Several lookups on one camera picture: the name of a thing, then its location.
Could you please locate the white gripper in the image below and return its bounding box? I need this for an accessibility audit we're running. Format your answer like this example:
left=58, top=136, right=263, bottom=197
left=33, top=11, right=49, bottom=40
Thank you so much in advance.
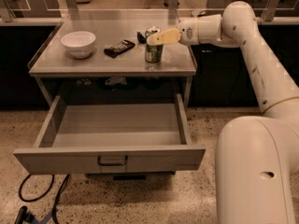
left=147, top=18, right=199, bottom=46

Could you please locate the green soda can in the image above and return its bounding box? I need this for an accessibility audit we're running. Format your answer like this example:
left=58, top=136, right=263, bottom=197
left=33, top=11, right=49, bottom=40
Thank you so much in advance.
left=145, top=26, right=164, bottom=63

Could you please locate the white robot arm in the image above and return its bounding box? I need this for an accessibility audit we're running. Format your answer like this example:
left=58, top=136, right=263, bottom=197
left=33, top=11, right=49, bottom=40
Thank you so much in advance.
left=147, top=1, right=299, bottom=224

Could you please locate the grey open top drawer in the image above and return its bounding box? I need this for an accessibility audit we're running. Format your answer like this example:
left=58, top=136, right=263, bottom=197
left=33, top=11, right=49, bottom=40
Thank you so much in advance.
left=13, top=95, right=205, bottom=175

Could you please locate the blue snack bag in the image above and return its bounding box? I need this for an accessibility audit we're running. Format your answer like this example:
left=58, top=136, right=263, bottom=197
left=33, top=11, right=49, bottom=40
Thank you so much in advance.
left=137, top=32, right=147, bottom=44

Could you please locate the dark chocolate bar wrapper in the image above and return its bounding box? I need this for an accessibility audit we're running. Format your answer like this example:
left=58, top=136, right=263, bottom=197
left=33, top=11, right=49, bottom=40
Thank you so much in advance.
left=104, top=40, right=135, bottom=58

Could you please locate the grey metal cabinet table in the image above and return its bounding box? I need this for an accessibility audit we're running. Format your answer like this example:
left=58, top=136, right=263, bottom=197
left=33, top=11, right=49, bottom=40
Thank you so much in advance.
left=29, top=9, right=196, bottom=103

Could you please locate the white ceramic bowl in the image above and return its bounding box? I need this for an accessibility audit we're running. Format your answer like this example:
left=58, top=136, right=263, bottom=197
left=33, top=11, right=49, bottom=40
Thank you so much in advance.
left=61, top=31, right=96, bottom=59

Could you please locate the black plug on floor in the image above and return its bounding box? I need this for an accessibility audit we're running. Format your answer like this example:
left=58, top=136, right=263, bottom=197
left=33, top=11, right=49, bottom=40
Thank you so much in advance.
left=14, top=206, right=34, bottom=224

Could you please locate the black drawer handle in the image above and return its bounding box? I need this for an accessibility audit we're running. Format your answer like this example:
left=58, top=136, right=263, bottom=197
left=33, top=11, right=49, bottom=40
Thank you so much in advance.
left=97, top=156, right=128, bottom=167

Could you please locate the black floor cable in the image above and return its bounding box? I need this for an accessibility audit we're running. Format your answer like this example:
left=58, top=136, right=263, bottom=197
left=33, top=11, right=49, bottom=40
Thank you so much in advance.
left=18, top=173, right=71, bottom=224

